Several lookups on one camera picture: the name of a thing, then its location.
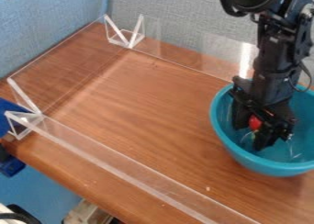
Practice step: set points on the red strawberry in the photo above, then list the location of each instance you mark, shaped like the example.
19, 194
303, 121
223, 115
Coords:
255, 123

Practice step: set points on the blue plastic bowl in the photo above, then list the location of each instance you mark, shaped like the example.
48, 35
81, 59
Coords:
288, 158

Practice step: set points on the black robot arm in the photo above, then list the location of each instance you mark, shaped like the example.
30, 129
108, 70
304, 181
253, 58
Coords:
261, 98

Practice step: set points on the grey box under table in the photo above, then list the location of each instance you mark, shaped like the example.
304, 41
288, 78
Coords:
86, 213

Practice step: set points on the clear acrylic barrier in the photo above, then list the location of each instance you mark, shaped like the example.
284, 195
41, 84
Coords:
116, 125

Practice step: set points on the white black object under table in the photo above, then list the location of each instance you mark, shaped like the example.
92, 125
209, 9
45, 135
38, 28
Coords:
13, 214

